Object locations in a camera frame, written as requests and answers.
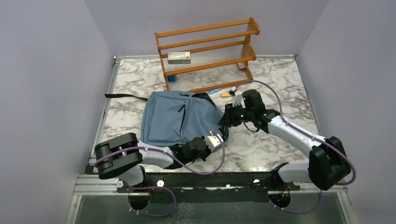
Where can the orange highlighter pen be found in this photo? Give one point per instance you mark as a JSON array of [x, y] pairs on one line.
[[225, 95]]

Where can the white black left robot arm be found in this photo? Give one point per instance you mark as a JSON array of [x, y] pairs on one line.
[[124, 157]]

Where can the small red card box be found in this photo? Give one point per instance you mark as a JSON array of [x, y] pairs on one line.
[[241, 65]]

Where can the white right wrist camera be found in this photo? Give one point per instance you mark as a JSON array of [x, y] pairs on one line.
[[237, 97]]

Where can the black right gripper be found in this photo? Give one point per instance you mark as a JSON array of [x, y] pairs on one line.
[[228, 119]]

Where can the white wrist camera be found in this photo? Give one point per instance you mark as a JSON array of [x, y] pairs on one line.
[[237, 97], [213, 141]]

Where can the white grey box on shelf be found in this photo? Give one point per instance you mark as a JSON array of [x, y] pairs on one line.
[[183, 57]]

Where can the orange wooden shelf rack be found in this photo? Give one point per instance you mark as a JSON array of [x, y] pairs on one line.
[[211, 46]]

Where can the blue pen on table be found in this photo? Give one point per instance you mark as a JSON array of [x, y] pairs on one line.
[[214, 91]]

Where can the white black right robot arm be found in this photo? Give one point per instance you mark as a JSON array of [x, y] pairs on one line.
[[327, 163]]

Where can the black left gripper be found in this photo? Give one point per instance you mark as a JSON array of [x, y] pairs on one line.
[[208, 151]]

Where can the blue small object under shelf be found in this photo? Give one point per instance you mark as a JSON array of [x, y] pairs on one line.
[[171, 78]]

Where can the blue student backpack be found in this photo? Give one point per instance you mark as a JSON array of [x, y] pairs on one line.
[[176, 117]]

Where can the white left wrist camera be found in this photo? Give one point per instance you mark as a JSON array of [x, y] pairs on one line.
[[213, 141]]

